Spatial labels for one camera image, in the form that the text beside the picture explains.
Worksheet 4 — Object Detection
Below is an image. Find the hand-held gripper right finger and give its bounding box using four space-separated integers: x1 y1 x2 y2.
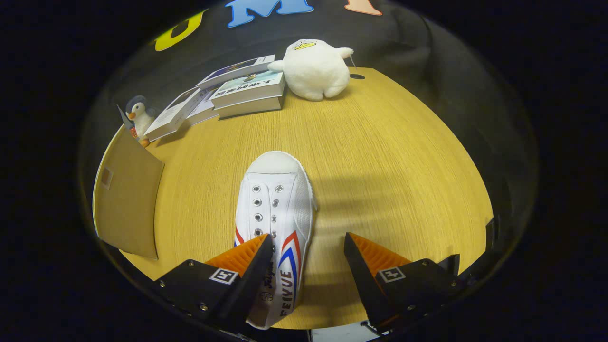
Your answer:
344 232 464 333

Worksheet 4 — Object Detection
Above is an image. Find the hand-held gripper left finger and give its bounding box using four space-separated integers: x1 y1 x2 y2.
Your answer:
152 234 275 333

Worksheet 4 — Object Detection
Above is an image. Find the white canvas shoe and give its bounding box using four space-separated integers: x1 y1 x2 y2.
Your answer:
234 151 318 330

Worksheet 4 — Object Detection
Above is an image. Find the beige fabric storage box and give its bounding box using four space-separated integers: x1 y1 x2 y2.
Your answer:
93 124 165 260

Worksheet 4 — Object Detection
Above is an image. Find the thin white book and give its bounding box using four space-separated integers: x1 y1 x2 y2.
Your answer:
188 85 224 126

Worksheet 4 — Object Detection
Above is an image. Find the thick light blue book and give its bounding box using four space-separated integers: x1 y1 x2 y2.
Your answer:
210 70 286 119

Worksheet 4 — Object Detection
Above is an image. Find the grey penguin plush toy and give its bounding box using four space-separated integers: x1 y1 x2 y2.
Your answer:
125 95 157 148

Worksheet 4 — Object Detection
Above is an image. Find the book with dark picture cover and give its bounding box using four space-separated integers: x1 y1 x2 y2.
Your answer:
197 55 276 91

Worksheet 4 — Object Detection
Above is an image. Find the white duck plush toy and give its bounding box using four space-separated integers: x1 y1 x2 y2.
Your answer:
280 39 355 102

